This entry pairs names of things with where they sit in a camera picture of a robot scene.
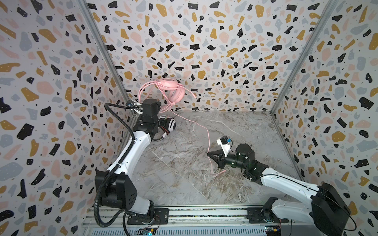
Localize white black headphones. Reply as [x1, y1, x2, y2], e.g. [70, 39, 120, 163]
[153, 116, 176, 141]

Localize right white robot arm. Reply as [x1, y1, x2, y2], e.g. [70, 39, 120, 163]
[207, 141, 351, 236]

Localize pink headphone cable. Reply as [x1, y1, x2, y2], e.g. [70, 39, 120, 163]
[169, 109, 227, 178]

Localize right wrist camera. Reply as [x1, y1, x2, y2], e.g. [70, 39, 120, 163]
[217, 136, 232, 157]

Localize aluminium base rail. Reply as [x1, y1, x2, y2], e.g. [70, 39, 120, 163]
[80, 205, 322, 236]

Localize pink headphones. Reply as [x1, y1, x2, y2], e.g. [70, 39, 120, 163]
[137, 78, 196, 113]

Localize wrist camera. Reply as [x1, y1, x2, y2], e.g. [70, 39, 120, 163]
[217, 136, 232, 157]
[126, 99, 142, 110]

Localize black corrugated cable conduit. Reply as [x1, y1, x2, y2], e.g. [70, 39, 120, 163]
[94, 102, 136, 228]

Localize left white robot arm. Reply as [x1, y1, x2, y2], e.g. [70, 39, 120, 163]
[94, 99, 161, 227]

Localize green circuit board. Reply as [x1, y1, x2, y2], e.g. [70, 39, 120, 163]
[136, 227, 157, 236]

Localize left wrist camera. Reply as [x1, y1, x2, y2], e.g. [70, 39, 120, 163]
[126, 99, 142, 110]

